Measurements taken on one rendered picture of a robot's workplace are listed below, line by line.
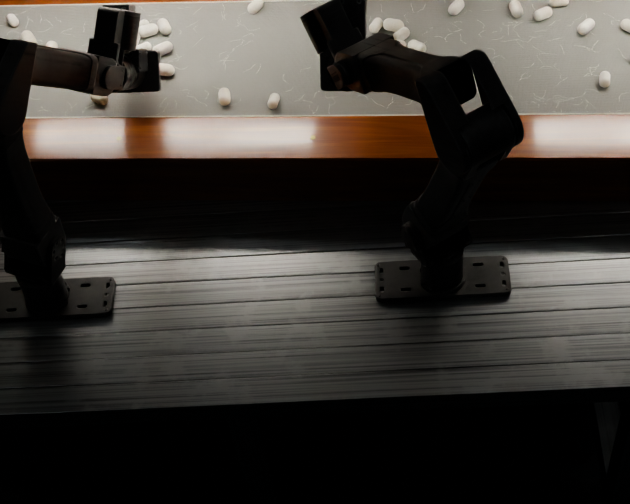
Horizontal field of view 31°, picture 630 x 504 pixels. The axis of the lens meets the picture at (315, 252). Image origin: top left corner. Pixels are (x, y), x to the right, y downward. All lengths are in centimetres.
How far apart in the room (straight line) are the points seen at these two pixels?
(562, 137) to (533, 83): 16
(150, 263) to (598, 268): 68
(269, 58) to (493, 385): 72
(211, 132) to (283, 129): 12
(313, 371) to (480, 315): 26
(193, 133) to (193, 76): 17
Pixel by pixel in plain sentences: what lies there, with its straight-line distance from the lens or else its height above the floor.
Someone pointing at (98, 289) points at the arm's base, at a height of 68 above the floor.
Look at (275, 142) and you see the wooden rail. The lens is 178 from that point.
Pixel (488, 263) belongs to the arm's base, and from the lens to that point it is 171.
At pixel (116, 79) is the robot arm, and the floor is 91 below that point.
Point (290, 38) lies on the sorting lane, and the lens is 200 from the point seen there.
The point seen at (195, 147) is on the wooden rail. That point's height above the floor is 77.
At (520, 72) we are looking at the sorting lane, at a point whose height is 74.
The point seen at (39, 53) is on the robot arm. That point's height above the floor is 106.
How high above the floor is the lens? 202
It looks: 51 degrees down
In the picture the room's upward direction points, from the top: 8 degrees counter-clockwise
